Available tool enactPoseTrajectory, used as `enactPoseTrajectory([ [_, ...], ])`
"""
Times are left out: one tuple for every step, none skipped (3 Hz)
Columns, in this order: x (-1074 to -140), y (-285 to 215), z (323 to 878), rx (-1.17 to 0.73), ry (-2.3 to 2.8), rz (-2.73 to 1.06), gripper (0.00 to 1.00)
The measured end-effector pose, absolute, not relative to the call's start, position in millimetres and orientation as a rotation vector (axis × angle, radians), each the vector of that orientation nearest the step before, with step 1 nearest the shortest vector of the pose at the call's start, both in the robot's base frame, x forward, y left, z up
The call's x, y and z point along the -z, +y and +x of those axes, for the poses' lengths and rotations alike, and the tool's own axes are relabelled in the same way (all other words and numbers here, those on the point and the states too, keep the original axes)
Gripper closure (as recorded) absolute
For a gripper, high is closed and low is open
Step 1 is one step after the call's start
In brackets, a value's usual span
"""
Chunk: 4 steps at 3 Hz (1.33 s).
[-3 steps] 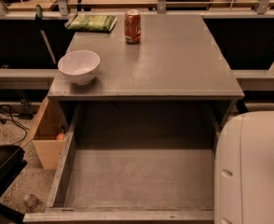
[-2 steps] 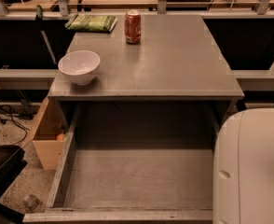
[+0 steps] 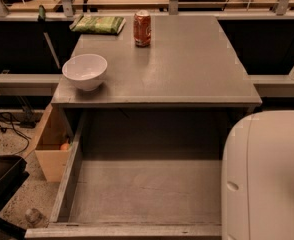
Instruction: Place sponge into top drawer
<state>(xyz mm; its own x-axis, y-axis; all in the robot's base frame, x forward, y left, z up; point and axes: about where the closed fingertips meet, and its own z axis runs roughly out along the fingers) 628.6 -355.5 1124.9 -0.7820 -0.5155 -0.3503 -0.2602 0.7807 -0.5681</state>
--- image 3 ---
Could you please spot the white bowl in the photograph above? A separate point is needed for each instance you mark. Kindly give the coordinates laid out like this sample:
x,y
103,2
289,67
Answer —
x,y
85,72

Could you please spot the green chip bag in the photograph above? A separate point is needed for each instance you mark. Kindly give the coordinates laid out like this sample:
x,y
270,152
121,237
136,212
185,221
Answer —
x,y
110,25

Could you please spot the orange soda can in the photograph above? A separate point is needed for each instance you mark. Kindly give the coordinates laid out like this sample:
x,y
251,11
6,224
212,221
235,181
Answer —
x,y
142,28

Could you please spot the clear glass jar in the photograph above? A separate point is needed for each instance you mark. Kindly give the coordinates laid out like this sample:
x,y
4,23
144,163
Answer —
x,y
35,219

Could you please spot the small orange ball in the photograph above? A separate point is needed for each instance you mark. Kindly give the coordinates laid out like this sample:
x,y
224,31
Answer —
x,y
64,146

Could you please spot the grey cabinet with top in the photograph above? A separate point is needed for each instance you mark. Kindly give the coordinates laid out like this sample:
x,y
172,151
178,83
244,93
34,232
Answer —
x,y
182,88

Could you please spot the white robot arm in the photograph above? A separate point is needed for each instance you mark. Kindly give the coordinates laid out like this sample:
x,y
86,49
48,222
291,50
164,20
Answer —
x,y
257,181

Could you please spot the wooden box on floor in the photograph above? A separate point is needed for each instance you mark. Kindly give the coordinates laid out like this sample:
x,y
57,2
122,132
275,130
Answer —
x,y
50,135

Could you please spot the open grey top drawer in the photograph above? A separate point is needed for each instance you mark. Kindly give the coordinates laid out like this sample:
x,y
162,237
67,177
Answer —
x,y
141,174

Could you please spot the green handled tool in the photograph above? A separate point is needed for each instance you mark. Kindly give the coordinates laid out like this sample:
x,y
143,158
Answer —
x,y
42,21

